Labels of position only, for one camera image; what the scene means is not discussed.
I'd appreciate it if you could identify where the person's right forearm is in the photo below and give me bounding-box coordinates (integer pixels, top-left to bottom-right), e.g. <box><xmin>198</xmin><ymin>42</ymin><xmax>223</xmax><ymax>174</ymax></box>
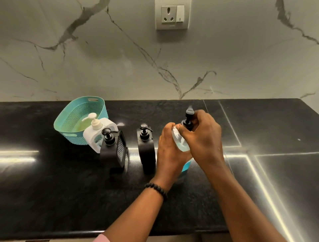
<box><xmin>204</xmin><ymin>160</ymin><xmax>287</xmax><ymax>242</ymax></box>

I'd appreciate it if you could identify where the black pump head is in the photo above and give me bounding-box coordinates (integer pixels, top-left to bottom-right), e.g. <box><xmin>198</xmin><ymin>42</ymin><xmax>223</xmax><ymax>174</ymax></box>
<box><xmin>181</xmin><ymin>106</ymin><xmax>197</xmax><ymax>131</ymax></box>

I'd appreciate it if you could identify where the black bead bracelet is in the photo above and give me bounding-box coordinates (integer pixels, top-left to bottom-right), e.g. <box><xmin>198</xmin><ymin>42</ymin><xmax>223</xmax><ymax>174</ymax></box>
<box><xmin>145</xmin><ymin>182</ymin><xmax>168</xmax><ymax>201</ymax></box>

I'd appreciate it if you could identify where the person's right hand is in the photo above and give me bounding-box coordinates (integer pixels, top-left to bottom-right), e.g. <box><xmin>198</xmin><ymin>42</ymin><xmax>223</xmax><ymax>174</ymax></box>
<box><xmin>177</xmin><ymin>109</ymin><xmax>225</xmax><ymax>173</ymax></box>

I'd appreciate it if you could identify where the clear blue soap bottle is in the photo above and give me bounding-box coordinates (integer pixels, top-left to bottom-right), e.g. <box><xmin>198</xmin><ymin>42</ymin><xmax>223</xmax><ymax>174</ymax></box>
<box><xmin>171</xmin><ymin>125</ymin><xmax>193</xmax><ymax>185</ymax></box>

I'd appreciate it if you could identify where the white wall socket with switch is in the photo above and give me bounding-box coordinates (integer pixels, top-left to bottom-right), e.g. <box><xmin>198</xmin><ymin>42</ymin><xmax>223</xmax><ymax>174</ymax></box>
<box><xmin>155</xmin><ymin>0</ymin><xmax>192</xmax><ymax>31</ymax></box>

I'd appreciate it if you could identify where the person's left forearm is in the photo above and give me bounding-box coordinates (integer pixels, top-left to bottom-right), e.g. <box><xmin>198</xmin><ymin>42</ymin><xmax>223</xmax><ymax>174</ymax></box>
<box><xmin>102</xmin><ymin>179</ymin><xmax>175</xmax><ymax>242</ymax></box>

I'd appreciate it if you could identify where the black dispenser with mesh holder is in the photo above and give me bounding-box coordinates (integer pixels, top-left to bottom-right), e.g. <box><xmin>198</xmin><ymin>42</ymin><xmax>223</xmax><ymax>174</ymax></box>
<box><xmin>100</xmin><ymin>128</ymin><xmax>130</xmax><ymax>175</ymax></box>

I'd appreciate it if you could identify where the white pump bottle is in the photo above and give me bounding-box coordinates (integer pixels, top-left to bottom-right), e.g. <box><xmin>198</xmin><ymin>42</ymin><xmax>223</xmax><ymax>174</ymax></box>
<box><xmin>82</xmin><ymin>113</ymin><xmax>119</xmax><ymax>154</ymax></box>

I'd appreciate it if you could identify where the teal perforated plastic basket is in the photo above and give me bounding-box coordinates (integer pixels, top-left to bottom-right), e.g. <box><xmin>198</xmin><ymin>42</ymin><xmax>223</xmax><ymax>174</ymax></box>
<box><xmin>53</xmin><ymin>96</ymin><xmax>109</xmax><ymax>146</ymax></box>

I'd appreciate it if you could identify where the black soap dispenser bottle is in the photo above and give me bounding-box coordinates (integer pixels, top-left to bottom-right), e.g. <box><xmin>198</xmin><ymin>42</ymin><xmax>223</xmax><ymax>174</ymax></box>
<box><xmin>136</xmin><ymin>124</ymin><xmax>157</xmax><ymax>175</ymax></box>

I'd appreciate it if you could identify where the person's left hand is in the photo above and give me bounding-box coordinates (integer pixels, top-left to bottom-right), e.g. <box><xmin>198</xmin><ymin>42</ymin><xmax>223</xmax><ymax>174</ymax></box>
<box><xmin>152</xmin><ymin>122</ymin><xmax>193</xmax><ymax>189</ymax></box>

